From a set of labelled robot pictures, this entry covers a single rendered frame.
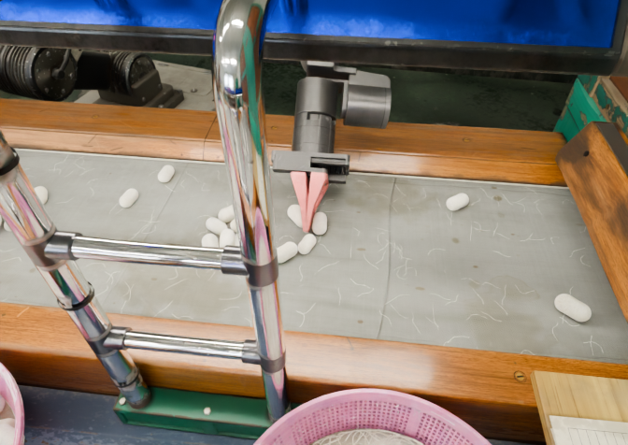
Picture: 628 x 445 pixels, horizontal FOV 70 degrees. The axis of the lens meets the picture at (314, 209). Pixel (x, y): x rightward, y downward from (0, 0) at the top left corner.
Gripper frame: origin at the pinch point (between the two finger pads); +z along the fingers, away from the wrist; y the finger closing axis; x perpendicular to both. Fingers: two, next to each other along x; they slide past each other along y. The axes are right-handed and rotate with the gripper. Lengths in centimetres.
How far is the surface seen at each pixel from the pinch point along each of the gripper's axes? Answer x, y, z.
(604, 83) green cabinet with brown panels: 4.4, 40.4, -23.8
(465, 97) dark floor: 166, 61, -89
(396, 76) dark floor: 177, 27, -104
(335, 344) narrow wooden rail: -10.9, 5.0, 13.2
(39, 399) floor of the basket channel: -7.1, -28.3, 22.9
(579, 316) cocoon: -5.9, 31.9, 8.6
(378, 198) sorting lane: 6.8, 9.7, -5.5
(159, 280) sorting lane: -4.2, -17.3, 8.6
